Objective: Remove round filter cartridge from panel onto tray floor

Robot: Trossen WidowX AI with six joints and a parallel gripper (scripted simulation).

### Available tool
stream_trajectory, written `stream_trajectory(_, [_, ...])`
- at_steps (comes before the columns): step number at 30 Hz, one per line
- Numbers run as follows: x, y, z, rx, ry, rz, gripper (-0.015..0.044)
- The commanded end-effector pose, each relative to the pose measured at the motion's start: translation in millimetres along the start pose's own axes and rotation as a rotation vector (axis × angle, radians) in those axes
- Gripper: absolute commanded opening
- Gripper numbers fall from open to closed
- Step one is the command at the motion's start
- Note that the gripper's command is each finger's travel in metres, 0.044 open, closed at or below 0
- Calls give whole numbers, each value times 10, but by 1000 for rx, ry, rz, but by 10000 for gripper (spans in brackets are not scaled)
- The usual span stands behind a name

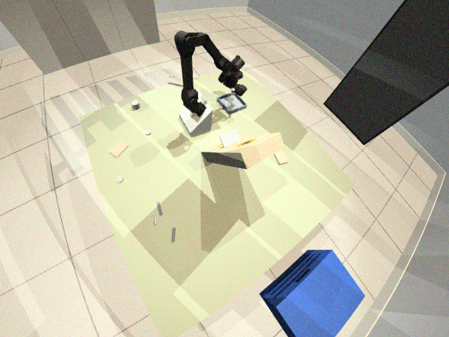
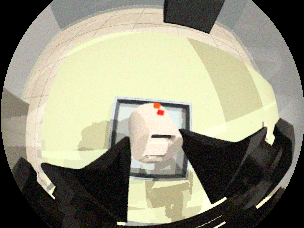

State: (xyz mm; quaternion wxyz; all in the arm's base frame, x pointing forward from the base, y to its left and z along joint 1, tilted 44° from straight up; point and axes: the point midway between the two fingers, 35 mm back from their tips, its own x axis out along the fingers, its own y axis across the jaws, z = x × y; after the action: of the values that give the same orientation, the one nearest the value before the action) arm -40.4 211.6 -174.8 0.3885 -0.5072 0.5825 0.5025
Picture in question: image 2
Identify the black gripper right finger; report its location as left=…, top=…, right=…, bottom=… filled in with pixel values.
left=179, top=126, right=268, bottom=205

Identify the thin grey flat bar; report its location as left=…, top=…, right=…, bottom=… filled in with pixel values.
left=47, top=182, right=55, bottom=193

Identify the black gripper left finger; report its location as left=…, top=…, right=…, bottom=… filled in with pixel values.
left=40, top=135, right=132, bottom=223

